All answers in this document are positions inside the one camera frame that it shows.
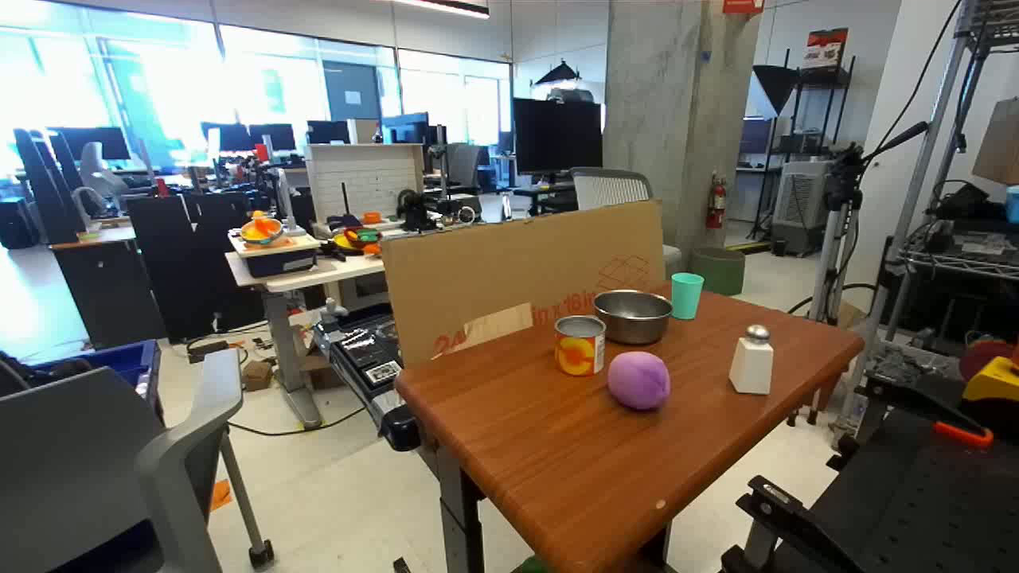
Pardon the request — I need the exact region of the yellow emergency stop box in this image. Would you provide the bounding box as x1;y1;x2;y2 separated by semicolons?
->
959;337;1019;408

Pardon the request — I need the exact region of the black tray with orange toys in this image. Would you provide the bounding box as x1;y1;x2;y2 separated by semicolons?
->
225;207;325;280

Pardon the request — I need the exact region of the tin can with fruit label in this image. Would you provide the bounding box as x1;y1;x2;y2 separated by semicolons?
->
550;311;609;379

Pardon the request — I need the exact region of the white board panel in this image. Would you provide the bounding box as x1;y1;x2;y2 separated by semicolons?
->
307;141;426;227

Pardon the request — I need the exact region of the black table leg frame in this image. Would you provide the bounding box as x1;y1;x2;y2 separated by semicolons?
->
418;439;490;573

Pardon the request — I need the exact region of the teal plastic cup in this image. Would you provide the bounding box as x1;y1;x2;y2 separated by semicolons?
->
668;270;707;324

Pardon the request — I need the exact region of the white chair back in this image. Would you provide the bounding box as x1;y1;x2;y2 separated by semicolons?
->
571;165;655;216

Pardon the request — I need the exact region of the brown desk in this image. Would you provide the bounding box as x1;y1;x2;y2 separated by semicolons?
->
44;219;173;353

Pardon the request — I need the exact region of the white salt shaker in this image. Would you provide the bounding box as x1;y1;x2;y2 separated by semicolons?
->
727;323;776;400

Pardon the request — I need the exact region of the white air cooler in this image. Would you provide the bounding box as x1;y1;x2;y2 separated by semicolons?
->
769;157;835;257

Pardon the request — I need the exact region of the dark gray office chair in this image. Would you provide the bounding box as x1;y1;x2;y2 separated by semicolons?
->
0;359;164;573

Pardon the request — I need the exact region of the black shelf rack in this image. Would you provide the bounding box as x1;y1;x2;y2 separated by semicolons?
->
748;60;860;248

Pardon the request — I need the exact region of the light gray wheeled chair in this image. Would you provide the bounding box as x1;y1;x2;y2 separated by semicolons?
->
133;346;280;573

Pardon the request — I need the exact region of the small wheeled robot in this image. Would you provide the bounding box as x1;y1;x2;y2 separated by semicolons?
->
396;185;484;232

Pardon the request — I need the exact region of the black camera on tripod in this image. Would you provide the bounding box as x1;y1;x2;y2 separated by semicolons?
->
809;118;937;329

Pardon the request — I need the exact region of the large black monitor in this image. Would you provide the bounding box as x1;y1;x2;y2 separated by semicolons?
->
509;95;606;180

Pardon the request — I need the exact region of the metal equipment rack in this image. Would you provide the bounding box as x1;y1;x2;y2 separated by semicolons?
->
877;0;1019;359

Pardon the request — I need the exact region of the colourful toys pile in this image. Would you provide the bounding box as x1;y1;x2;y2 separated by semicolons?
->
320;207;389;262

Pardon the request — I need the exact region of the purple ball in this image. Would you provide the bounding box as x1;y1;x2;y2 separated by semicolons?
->
606;350;675;415

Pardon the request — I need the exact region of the black equipment case with labels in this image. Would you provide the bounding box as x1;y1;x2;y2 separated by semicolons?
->
313;304;425;457

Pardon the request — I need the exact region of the black cabinet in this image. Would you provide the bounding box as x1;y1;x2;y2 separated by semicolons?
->
124;189;270;344

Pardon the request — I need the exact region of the red fire extinguisher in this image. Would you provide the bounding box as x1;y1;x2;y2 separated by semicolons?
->
704;173;733;232

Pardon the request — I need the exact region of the green box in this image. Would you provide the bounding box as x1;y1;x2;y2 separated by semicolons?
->
694;248;748;300

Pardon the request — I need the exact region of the white desk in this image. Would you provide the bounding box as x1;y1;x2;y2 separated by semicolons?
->
222;245;391;430

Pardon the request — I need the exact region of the red sign box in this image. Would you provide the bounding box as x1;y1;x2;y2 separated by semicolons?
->
803;25;854;73

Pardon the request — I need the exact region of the metal bowl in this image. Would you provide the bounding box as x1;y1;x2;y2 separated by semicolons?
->
592;286;675;346

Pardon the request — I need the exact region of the brown cardboard panel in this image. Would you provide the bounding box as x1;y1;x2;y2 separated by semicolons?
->
379;197;668;374

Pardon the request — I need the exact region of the blue plastic bin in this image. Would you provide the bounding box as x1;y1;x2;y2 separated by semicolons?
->
30;337;164;400

